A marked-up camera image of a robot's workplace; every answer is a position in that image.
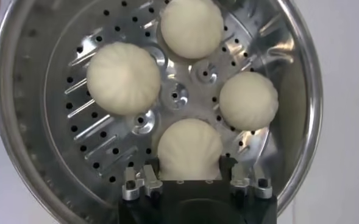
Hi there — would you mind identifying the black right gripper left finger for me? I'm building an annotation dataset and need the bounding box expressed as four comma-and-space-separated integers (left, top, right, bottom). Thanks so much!
121, 164, 164, 201

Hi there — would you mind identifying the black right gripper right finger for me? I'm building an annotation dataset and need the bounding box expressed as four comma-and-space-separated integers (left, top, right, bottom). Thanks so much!
220, 155, 274, 200

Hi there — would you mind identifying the white steamed baozi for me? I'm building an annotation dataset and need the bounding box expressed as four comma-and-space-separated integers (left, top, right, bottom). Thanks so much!
160, 0, 225, 60
218, 71, 280, 132
157, 117, 224, 181
86, 41, 162, 116

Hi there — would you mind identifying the stainless steel steamer basket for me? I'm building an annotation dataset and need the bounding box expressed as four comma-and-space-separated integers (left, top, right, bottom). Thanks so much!
0, 0, 324, 224

